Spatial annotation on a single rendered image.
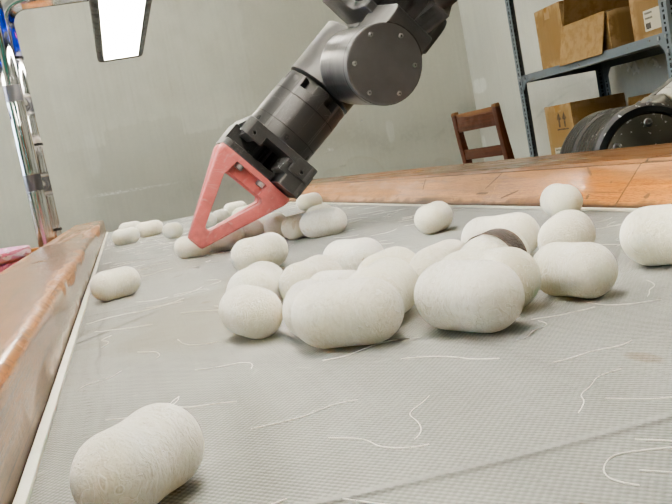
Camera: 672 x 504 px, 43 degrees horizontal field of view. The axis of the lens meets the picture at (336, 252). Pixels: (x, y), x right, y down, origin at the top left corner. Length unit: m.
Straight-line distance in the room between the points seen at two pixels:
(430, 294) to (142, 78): 4.91
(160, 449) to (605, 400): 0.09
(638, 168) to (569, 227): 0.19
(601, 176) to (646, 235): 0.24
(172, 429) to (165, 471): 0.01
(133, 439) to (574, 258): 0.16
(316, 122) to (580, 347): 0.46
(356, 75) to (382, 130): 4.73
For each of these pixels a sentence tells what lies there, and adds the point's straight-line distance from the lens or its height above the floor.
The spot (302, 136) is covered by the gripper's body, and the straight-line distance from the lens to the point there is 0.66.
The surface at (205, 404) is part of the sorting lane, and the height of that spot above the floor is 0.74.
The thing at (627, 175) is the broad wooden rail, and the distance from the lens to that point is 0.53.
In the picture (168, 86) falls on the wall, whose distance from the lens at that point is 5.15.
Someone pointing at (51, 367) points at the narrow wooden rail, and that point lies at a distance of 0.31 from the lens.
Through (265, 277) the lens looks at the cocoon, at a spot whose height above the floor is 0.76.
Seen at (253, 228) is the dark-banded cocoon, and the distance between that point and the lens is 0.71.
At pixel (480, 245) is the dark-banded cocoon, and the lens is 0.31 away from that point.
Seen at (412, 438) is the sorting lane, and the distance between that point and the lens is 0.18.
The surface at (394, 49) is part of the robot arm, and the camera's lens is 0.61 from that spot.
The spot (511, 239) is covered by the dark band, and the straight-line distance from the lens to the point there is 0.32.
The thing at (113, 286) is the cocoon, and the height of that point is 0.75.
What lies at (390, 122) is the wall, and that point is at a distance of 5.35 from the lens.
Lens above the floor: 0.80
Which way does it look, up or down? 6 degrees down
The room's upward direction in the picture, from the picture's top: 11 degrees counter-clockwise
